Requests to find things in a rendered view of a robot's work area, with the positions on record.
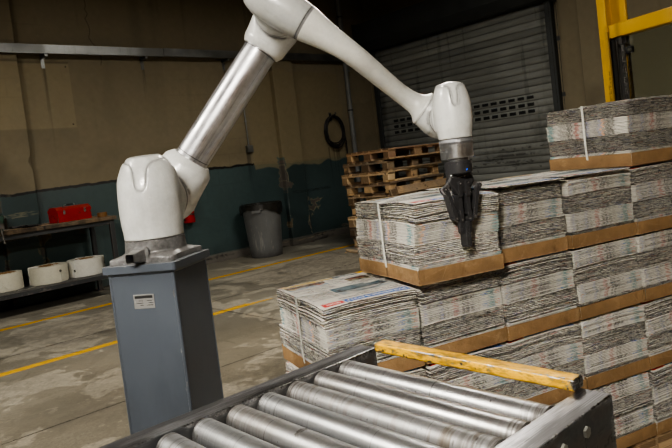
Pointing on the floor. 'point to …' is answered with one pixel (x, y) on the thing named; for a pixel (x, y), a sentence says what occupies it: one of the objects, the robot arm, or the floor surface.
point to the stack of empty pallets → (393, 159)
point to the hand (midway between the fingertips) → (465, 233)
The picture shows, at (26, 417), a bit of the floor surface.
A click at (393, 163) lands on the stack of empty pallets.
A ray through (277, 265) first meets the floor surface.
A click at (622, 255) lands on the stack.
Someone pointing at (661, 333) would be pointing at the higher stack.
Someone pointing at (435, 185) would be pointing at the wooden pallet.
